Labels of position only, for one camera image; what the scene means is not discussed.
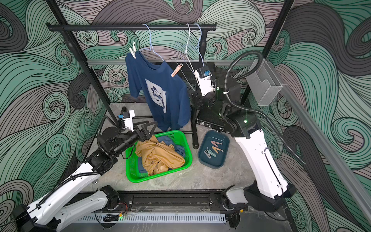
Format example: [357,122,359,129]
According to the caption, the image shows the dark navy t-shirt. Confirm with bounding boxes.
[125,52,191,131]

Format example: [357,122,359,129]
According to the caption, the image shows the tan yellow t-shirt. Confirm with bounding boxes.
[134,135,186,177]

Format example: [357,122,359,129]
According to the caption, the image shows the black clothes rack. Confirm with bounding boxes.
[46,22,217,150]

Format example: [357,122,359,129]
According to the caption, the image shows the green clothespin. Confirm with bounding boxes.
[204,148,211,159]

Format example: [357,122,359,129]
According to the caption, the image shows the clear mesh wall holder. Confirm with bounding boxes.
[245,59,283,106]

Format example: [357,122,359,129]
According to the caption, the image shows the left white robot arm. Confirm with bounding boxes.
[11,115,157,232]

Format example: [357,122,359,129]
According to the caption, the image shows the green plastic basket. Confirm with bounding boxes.
[125,130,193,183]

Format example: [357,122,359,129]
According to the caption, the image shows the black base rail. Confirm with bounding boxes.
[112,189,248,213]

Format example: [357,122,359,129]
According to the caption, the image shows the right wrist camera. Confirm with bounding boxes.
[194,66,215,96]

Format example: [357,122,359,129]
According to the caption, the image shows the pink white clothespin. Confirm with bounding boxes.
[171,63,183,77]

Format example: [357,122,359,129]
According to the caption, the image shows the black case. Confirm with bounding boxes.
[196,109,231,133]

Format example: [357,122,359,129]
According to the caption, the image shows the dark teal plastic bin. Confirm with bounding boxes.
[198,130,230,169]

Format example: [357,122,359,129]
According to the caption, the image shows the light blue t-shirt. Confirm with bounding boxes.
[136,135,186,174]

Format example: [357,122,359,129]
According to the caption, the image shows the white wire hanger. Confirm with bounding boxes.
[173,24,201,90]

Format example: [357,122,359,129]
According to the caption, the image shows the orange wooden clothespin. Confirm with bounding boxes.
[211,141,219,153]

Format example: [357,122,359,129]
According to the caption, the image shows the white slotted cable duct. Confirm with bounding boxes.
[76,213,227,224]

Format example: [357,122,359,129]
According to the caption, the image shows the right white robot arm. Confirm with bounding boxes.
[191,50,297,212]

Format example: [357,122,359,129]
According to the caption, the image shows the light blue wire hanger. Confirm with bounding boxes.
[173,24,207,69]

